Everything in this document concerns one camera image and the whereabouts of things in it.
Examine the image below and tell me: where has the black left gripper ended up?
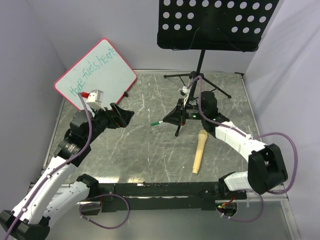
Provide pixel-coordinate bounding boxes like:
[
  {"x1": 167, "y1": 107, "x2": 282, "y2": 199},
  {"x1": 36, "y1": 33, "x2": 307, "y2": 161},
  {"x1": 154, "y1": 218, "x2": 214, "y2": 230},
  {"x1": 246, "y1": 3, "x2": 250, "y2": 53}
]
[{"x1": 85, "y1": 102, "x2": 134, "y2": 144}]

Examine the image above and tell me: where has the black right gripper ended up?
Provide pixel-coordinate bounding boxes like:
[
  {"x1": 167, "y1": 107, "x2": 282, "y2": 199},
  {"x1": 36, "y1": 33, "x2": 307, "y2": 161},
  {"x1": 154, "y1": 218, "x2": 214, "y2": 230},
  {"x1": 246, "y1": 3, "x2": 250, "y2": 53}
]
[{"x1": 162, "y1": 99, "x2": 206, "y2": 127}]

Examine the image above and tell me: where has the green capped whiteboard marker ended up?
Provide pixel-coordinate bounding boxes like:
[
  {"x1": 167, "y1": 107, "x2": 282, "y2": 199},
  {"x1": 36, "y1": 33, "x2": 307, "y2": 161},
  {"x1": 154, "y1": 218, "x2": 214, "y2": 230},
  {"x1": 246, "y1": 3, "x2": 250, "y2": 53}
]
[{"x1": 150, "y1": 121, "x2": 163, "y2": 127}]

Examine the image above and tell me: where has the pink framed whiteboard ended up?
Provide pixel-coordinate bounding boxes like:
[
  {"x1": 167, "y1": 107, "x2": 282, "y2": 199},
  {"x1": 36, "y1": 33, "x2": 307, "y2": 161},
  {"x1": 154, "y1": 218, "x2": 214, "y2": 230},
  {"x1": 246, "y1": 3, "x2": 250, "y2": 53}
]
[{"x1": 54, "y1": 38, "x2": 137, "y2": 110}]

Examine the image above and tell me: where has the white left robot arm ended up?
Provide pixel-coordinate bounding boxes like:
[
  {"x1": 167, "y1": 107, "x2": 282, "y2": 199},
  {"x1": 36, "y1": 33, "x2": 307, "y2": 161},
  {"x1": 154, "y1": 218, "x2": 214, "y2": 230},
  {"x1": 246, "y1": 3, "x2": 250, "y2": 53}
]
[{"x1": 0, "y1": 103, "x2": 135, "y2": 240}]

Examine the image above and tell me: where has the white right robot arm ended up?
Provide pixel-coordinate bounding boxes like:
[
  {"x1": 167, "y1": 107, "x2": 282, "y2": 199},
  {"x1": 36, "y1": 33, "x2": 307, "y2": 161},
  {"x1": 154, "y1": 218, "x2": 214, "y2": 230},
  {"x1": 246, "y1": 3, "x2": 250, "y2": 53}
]
[{"x1": 163, "y1": 91, "x2": 288, "y2": 199}]

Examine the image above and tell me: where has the beige toy microphone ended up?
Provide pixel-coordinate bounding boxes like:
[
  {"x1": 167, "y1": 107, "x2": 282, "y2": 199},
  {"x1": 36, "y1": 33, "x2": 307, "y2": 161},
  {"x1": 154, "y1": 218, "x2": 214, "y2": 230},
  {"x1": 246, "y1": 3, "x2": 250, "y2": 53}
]
[{"x1": 192, "y1": 129, "x2": 208, "y2": 175}]

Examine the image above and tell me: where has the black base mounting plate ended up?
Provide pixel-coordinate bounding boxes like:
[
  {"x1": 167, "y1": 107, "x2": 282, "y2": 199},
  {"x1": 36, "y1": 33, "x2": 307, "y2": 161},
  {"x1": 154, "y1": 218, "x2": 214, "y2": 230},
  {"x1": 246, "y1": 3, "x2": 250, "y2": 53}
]
[{"x1": 83, "y1": 182, "x2": 247, "y2": 213}]

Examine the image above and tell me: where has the black music stand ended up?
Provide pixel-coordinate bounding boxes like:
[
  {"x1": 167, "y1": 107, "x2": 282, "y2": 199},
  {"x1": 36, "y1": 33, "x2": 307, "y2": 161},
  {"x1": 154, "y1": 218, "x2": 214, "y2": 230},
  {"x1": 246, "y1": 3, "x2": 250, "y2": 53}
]
[{"x1": 156, "y1": 0, "x2": 280, "y2": 137}]

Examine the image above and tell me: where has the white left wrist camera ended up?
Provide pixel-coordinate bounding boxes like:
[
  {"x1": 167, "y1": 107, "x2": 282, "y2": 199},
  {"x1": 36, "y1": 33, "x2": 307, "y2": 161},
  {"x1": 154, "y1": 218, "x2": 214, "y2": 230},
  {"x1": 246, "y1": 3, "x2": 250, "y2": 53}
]
[{"x1": 81, "y1": 89, "x2": 105, "y2": 111}]

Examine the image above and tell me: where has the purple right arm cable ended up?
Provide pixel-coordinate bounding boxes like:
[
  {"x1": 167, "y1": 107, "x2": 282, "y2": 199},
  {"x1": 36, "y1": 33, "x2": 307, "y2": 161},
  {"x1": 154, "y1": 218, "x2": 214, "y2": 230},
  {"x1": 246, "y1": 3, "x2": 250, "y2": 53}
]
[{"x1": 186, "y1": 75, "x2": 299, "y2": 223}]

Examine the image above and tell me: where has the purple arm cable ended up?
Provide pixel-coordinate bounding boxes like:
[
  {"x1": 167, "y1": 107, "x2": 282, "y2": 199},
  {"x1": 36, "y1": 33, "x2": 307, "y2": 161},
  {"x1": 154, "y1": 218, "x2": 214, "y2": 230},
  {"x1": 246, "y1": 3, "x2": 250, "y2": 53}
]
[
  {"x1": 3, "y1": 91, "x2": 130, "y2": 240},
  {"x1": 186, "y1": 75, "x2": 299, "y2": 223}
]

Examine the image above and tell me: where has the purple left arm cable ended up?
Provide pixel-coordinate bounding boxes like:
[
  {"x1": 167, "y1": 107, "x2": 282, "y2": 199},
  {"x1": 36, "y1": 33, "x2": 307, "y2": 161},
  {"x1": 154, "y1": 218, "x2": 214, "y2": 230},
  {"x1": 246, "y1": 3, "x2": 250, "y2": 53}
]
[{"x1": 3, "y1": 91, "x2": 130, "y2": 240}]

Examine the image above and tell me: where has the aluminium rail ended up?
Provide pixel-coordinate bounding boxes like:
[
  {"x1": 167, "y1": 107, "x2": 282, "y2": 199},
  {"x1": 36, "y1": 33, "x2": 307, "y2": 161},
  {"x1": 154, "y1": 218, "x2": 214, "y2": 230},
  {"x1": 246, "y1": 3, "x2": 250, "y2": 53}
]
[{"x1": 29, "y1": 181, "x2": 290, "y2": 203}]

